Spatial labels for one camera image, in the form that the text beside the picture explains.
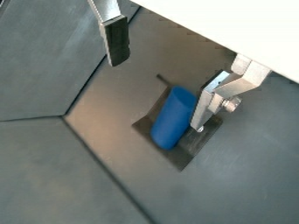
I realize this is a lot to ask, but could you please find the blue oval cylinder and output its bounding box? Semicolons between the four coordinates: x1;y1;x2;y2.
150;86;196;150

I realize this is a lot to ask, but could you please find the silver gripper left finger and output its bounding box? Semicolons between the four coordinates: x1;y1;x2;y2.
87;0;130;67

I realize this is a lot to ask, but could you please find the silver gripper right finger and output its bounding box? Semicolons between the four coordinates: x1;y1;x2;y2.
190;54;270;132

